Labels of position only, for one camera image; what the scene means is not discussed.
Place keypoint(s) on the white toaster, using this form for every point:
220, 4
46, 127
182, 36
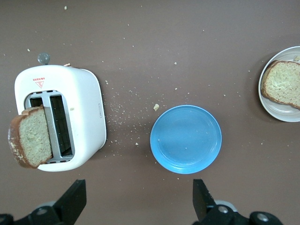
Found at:
82, 93

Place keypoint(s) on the brown crust bread slice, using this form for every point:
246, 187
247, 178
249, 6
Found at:
32, 138
283, 84

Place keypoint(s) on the pale bread crumb chunk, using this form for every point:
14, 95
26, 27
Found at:
72, 109
156, 107

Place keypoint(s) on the blue plate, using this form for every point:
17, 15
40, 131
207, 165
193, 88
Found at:
186, 139

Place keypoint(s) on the beige plate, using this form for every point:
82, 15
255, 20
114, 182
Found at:
279, 114

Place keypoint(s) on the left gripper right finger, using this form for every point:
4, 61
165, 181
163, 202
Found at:
206, 208

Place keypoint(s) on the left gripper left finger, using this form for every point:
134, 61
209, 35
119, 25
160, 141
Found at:
70, 201

